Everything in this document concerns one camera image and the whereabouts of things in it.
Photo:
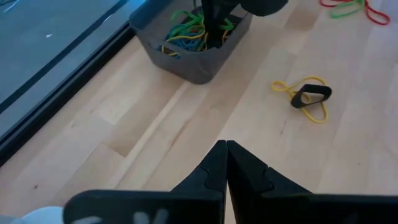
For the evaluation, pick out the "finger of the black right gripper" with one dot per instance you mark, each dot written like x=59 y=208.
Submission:
x=211 y=25
x=264 y=7

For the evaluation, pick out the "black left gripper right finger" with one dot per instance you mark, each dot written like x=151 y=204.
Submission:
x=264 y=205

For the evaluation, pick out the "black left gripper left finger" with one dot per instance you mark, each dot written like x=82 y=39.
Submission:
x=199 y=205

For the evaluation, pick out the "wide black rubber band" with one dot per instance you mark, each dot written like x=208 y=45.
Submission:
x=295 y=101

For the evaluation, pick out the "grey translucent plastic bin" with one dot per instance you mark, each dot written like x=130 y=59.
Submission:
x=192 y=68

